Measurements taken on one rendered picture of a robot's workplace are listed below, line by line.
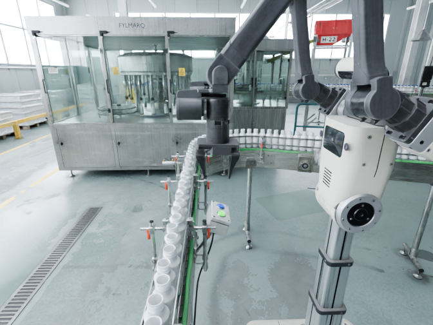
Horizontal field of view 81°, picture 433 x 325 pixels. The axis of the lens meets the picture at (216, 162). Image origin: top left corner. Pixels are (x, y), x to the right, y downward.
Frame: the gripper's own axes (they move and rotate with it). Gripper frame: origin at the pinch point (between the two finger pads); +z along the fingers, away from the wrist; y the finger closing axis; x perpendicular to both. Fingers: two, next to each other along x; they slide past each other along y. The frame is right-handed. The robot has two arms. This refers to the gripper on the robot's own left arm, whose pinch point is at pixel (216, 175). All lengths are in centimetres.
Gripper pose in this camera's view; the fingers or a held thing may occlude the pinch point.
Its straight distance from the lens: 66.4
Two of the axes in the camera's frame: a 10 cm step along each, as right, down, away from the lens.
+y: 10.0, 0.1, 0.3
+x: -0.3, -3.3, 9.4
